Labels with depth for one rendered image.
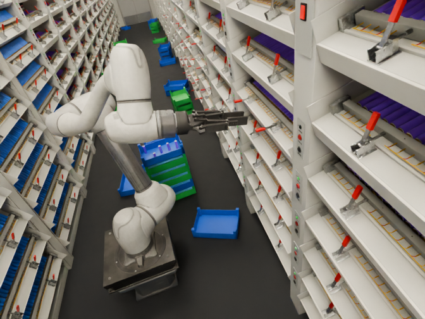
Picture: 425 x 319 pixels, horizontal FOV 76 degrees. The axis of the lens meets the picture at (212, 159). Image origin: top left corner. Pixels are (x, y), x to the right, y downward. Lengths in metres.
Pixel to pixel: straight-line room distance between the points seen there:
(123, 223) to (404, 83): 1.24
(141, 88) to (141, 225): 0.81
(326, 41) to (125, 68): 0.52
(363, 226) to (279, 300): 0.99
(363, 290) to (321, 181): 0.30
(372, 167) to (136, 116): 0.61
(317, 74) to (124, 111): 0.52
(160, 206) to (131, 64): 0.87
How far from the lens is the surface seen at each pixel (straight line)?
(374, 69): 0.52
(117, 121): 0.84
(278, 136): 1.01
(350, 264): 0.90
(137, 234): 1.45
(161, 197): 1.50
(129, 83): 0.82
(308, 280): 1.30
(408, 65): 0.51
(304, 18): 0.67
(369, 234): 0.73
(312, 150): 0.79
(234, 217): 1.96
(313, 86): 0.69
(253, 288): 1.68
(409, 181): 0.58
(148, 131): 0.83
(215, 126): 0.85
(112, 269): 1.63
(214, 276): 1.74
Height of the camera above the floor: 1.50
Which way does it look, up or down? 37 degrees down
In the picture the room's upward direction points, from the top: 12 degrees counter-clockwise
